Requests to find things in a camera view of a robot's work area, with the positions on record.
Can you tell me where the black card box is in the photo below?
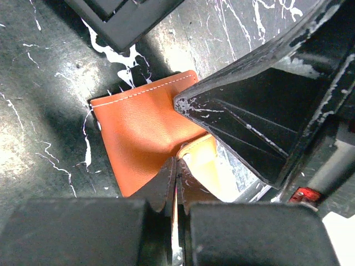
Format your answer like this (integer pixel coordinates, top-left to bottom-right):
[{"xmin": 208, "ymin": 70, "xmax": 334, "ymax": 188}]
[{"xmin": 66, "ymin": 0, "xmax": 183, "ymax": 52}]

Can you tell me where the brown leather card holder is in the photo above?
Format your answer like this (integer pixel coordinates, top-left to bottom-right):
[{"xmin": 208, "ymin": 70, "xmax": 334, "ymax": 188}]
[{"xmin": 90, "ymin": 69, "xmax": 231, "ymax": 203}]

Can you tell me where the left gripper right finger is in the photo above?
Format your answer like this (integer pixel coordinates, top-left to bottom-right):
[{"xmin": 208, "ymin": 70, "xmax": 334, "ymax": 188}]
[{"xmin": 176, "ymin": 159, "xmax": 220, "ymax": 215}]

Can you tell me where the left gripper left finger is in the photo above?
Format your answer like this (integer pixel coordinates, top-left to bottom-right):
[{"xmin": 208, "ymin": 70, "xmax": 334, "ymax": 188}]
[{"xmin": 129, "ymin": 157, "xmax": 175, "ymax": 213}]

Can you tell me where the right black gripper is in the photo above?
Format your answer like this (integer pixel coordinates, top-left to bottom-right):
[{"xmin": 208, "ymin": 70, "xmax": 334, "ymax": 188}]
[{"xmin": 174, "ymin": 1, "xmax": 354, "ymax": 218}]

